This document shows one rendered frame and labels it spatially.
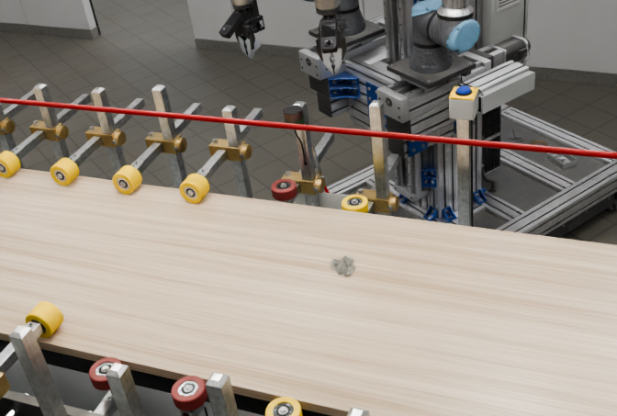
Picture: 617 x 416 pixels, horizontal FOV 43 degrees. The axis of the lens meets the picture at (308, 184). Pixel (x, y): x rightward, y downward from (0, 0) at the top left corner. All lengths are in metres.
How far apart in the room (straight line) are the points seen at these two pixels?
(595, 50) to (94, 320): 3.54
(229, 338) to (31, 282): 0.66
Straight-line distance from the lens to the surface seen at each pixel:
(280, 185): 2.50
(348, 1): 3.11
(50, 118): 3.00
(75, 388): 2.27
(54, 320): 2.14
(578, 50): 4.94
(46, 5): 6.76
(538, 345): 1.92
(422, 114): 2.81
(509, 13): 3.20
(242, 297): 2.10
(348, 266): 2.14
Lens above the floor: 2.26
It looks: 33 degrees down
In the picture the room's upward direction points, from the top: 8 degrees counter-clockwise
